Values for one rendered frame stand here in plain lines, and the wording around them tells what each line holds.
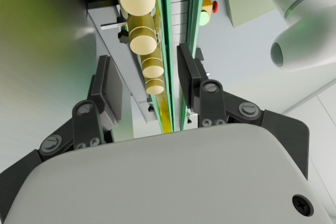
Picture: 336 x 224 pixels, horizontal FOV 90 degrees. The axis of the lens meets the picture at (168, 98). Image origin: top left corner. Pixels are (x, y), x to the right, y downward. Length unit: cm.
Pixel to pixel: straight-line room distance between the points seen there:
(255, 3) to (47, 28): 63
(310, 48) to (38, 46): 41
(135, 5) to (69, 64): 15
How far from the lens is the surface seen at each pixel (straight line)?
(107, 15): 55
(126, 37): 42
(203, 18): 63
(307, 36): 40
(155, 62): 26
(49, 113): 24
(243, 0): 70
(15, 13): 24
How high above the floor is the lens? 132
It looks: 26 degrees down
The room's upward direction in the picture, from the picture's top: 170 degrees clockwise
